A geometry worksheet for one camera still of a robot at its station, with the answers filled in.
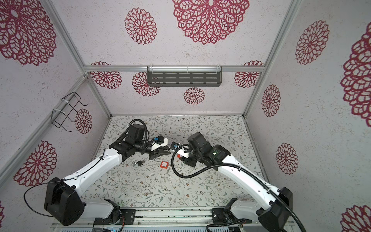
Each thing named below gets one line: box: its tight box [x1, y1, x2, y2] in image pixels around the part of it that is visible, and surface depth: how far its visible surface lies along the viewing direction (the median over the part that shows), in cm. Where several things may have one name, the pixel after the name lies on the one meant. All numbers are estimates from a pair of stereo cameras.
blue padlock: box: [170, 141, 180, 151], surface depth 62 cm
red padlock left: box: [160, 160, 170, 170], surface depth 93 cm
